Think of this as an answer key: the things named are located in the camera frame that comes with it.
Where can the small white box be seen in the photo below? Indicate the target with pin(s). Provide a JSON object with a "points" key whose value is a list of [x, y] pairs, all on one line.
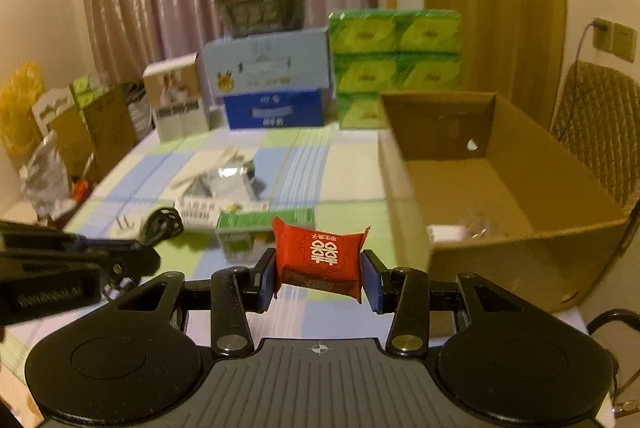
{"points": [[445, 234]]}

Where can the clear plastic container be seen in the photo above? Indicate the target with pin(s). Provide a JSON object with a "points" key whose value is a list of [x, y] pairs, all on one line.
{"points": [[480, 225]]}

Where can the empty wall socket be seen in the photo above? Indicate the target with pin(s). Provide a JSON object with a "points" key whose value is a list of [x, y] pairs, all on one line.
{"points": [[622, 38]]}

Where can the white box with dog print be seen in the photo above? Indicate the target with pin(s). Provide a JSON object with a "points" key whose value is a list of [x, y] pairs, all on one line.
{"points": [[175, 102]]}

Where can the green white medicine box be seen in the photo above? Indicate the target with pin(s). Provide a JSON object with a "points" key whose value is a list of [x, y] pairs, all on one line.
{"points": [[260, 225]]}

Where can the brown carton green white top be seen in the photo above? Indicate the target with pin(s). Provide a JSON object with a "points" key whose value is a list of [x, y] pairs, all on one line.
{"points": [[107, 127]]}

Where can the dark blue milk carton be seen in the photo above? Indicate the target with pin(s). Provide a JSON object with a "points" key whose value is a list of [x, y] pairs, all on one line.
{"points": [[275, 110]]}

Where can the light blue carton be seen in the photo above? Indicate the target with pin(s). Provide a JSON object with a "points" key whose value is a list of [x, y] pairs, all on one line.
{"points": [[270, 62]]}

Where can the silver foil packet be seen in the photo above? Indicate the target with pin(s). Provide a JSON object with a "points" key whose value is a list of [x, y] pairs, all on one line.
{"points": [[225, 175]]}

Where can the red candy packet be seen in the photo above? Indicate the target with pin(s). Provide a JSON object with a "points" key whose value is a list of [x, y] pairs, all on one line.
{"points": [[320, 258]]}

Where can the quilted chair cover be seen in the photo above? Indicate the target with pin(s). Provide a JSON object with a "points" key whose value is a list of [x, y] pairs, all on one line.
{"points": [[595, 117]]}

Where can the stack of green tissue packs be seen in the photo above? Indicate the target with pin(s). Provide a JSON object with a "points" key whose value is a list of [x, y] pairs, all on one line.
{"points": [[390, 57]]}

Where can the brown cardboard box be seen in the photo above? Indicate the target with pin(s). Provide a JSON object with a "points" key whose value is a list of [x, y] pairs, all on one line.
{"points": [[525, 208]]}

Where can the black white carton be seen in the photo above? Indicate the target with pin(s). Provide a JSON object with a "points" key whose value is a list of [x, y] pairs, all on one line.
{"points": [[136, 107]]}

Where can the wall socket with plug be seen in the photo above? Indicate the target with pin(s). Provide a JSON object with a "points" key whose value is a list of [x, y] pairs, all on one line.
{"points": [[602, 32]]}

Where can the yellow plastic bag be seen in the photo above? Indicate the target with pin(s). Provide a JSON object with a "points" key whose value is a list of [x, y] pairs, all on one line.
{"points": [[20, 107]]}

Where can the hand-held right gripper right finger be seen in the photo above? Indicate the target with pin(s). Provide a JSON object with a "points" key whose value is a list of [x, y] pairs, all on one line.
{"points": [[370, 283]]}

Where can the black chair armrest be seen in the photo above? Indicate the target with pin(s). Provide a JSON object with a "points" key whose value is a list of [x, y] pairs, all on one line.
{"points": [[615, 318]]}

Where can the checked cloth covered desktop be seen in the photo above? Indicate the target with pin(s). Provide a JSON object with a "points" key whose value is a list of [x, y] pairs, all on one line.
{"points": [[300, 167]]}

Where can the crumpled silver foil bag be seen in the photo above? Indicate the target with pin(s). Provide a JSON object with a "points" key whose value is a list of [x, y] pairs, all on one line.
{"points": [[45, 178]]}

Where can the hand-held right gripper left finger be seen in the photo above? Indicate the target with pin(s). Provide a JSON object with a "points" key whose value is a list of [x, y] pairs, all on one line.
{"points": [[267, 280]]}

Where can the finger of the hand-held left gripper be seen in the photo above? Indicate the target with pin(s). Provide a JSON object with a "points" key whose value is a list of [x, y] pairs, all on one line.
{"points": [[35, 229], [100, 258]]}

